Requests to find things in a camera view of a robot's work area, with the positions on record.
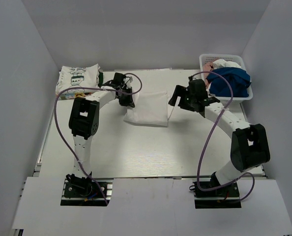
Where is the folded dark green t-shirt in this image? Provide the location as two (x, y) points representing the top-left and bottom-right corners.
(97, 71), (104, 88)

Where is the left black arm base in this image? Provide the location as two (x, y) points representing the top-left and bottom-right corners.
(60, 174), (112, 207)

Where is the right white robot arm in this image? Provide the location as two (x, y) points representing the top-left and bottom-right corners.
(168, 80), (270, 196)

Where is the plain white t-shirt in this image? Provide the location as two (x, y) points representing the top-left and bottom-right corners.
(212, 59), (242, 69)

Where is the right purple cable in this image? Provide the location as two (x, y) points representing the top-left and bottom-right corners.
(191, 71), (255, 203)

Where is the white t-shirt red print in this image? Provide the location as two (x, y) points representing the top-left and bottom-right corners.
(123, 90), (174, 127)

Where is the folded colourful print t-shirt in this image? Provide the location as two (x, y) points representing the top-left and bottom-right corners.
(58, 92), (92, 100)

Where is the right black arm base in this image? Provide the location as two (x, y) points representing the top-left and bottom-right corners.
(189, 182), (241, 209)

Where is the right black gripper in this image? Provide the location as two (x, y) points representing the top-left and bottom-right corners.
(169, 85), (196, 112)

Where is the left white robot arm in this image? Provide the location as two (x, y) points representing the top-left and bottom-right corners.
(68, 73), (135, 196)

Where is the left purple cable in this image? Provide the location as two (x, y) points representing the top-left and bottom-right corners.
(54, 73), (143, 206)

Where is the pink cloth in basket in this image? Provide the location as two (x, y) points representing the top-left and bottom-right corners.
(202, 61), (214, 79)

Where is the purple cable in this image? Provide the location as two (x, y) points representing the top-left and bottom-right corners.
(54, 73), (143, 206)
(191, 71), (255, 203)

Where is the blue t-shirt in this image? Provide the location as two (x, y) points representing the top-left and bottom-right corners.
(206, 67), (251, 97)

